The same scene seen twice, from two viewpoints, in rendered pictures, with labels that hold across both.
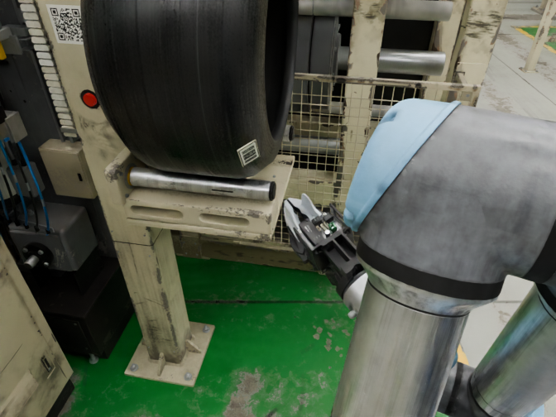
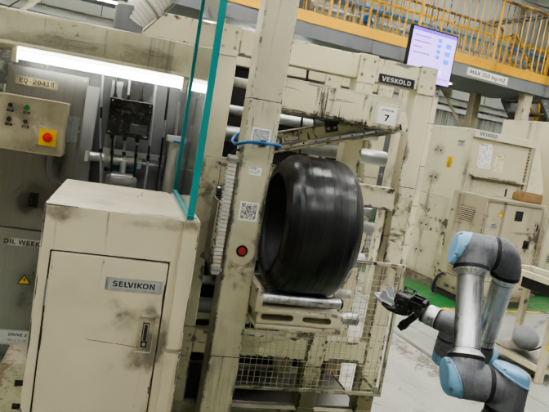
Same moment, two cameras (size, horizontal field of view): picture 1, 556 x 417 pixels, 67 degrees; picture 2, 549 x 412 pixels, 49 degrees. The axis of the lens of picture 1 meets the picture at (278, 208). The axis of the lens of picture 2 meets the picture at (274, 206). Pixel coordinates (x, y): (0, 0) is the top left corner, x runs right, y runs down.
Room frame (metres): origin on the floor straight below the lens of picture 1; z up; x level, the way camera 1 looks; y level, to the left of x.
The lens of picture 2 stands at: (-1.23, 1.33, 1.53)
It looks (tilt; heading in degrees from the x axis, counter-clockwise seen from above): 7 degrees down; 335
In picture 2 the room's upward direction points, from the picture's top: 10 degrees clockwise
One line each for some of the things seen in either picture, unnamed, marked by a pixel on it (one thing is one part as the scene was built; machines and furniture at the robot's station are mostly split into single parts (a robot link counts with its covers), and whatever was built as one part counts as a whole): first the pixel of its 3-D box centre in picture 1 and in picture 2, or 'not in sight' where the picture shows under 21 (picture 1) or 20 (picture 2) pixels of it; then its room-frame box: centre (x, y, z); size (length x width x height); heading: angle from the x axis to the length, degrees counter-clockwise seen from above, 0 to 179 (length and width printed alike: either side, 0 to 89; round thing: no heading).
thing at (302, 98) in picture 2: not in sight; (330, 105); (1.21, -0.02, 1.71); 0.61 x 0.25 x 0.15; 80
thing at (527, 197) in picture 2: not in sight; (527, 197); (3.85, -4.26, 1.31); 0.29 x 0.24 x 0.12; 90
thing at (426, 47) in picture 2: not in sight; (430, 56); (4.01, -2.63, 2.60); 0.60 x 0.05 x 0.55; 90
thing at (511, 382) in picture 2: not in sight; (506, 385); (0.05, -0.17, 0.88); 0.13 x 0.12 x 0.14; 64
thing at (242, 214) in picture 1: (201, 205); (296, 315); (0.81, 0.18, 0.84); 0.36 x 0.09 x 0.06; 80
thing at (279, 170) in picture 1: (219, 185); (287, 313); (0.95, 0.16, 0.80); 0.37 x 0.36 x 0.02; 170
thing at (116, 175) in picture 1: (150, 146); (250, 285); (0.98, 0.33, 0.90); 0.40 x 0.03 x 0.10; 170
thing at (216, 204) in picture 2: not in sight; (230, 231); (1.36, 0.31, 1.05); 0.20 x 0.15 x 0.30; 80
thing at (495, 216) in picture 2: not in sight; (489, 249); (3.97, -3.98, 0.62); 0.91 x 0.58 x 1.25; 90
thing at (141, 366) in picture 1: (171, 347); not in sight; (0.97, 0.41, 0.02); 0.27 x 0.27 x 0.04; 80
